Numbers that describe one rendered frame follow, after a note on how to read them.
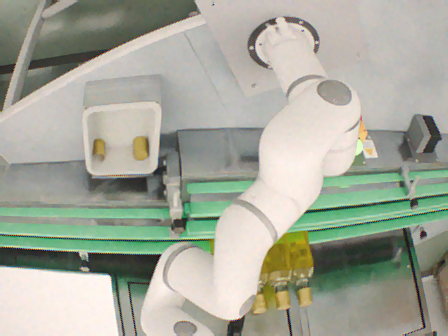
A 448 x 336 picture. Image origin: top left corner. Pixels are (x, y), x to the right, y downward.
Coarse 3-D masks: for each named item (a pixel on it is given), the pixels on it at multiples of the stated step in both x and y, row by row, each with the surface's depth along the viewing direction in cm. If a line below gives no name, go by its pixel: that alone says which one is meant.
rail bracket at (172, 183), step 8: (168, 176) 112; (176, 176) 112; (168, 184) 111; (176, 184) 111; (176, 192) 104; (176, 200) 106; (176, 208) 107; (176, 216) 107; (176, 224) 105; (184, 224) 106; (176, 232) 106
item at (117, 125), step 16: (96, 112) 109; (112, 112) 110; (128, 112) 111; (144, 112) 112; (160, 112) 102; (96, 128) 113; (112, 128) 114; (128, 128) 115; (144, 128) 116; (112, 144) 118; (128, 144) 119; (96, 160) 116; (112, 160) 117; (128, 160) 117; (144, 160) 118
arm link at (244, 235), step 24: (240, 216) 71; (264, 216) 71; (216, 240) 70; (240, 240) 69; (264, 240) 71; (192, 264) 74; (216, 264) 68; (240, 264) 68; (192, 288) 72; (216, 288) 68; (240, 288) 68; (216, 312) 69; (240, 312) 69
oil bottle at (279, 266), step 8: (280, 240) 121; (272, 248) 119; (280, 248) 120; (272, 256) 118; (280, 256) 118; (288, 256) 119; (272, 264) 117; (280, 264) 117; (288, 264) 117; (272, 272) 115; (280, 272) 116; (288, 272) 116; (272, 280) 115; (280, 280) 115; (288, 280) 116
